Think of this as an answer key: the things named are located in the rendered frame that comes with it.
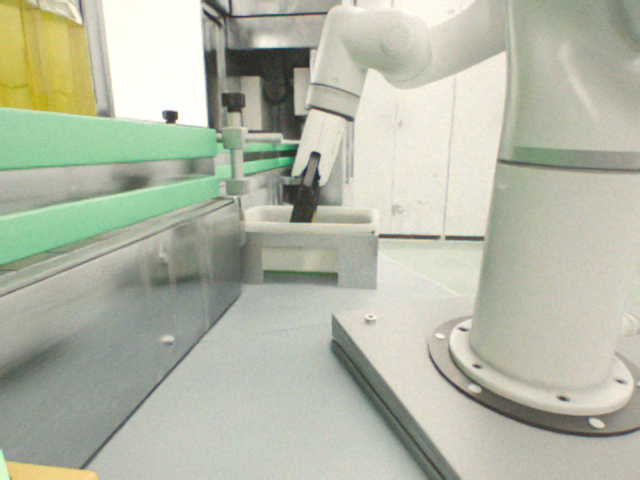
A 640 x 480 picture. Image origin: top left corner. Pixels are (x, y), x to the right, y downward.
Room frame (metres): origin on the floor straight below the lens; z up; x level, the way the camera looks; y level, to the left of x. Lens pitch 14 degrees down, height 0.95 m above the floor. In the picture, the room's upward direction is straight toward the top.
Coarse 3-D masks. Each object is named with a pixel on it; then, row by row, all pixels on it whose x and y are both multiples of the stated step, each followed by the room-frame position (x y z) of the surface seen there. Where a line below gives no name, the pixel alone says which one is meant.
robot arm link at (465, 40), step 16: (480, 0) 0.60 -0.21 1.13; (496, 0) 0.56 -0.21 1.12; (464, 16) 0.62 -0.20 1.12; (480, 16) 0.60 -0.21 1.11; (496, 16) 0.56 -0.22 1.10; (432, 32) 0.64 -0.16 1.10; (448, 32) 0.63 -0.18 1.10; (464, 32) 0.62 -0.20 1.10; (480, 32) 0.60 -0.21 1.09; (496, 32) 0.57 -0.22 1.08; (432, 48) 0.64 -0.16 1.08; (448, 48) 0.63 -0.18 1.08; (464, 48) 0.62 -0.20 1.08; (480, 48) 0.60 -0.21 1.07; (496, 48) 0.58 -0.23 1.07; (432, 64) 0.63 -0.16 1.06; (448, 64) 0.63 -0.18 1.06; (464, 64) 0.63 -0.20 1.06; (416, 80) 0.61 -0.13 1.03; (432, 80) 0.64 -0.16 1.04
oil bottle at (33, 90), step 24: (0, 0) 0.36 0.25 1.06; (24, 0) 0.38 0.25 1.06; (0, 24) 0.36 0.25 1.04; (24, 24) 0.38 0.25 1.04; (0, 48) 0.35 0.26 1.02; (24, 48) 0.38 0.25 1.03; (0, 72) 0.35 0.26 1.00; (24, 72) 0.37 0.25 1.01; (48, 72) 0.40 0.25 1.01; (24, 96) 0.37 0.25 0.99; (48, 96) 0.39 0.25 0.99
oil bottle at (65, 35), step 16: (48, 0) 0.41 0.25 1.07; (64, 0) 0.44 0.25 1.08; (48, 16) 0.41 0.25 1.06; (64, 16) 0.43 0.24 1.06; (80, 16) 0.45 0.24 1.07; (48, 32) 0.41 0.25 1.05; (64, 32) 0.43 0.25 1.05; (80, 32) 0.45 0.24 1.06; (48, 48) 0.41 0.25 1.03; (64, 48) 0.42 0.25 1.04; (80, 48) 0.45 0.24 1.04; (64, 64) 0.42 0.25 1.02; (80, 64) 0.44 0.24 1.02; (64, 80) 0.42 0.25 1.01; (80, 80) 0.44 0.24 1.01; (64, 96) 0.41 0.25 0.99; (80, 96) 0.44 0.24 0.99; (64, 112) 0.41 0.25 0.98; (80, 112) 0.43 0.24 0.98
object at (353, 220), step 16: (256, 208) 0.71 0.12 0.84; (272, 208) 0.72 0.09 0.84; (288, 208) 0.72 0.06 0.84; (320, 208) 0.71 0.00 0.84; (336, 208) 0.71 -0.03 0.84; (352, 208) 0.71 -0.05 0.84; (368, 208) 0.70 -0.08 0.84; (256, 224) 0.56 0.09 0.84; (272, 224) 0.56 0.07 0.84; (288, 224) 0.56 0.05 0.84; (304, 224) 0.55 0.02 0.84; (320, 224) 0.55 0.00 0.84; (336, 224) 0.55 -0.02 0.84; (352, 224) 0.55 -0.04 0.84; (368, 224) 0.55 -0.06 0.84
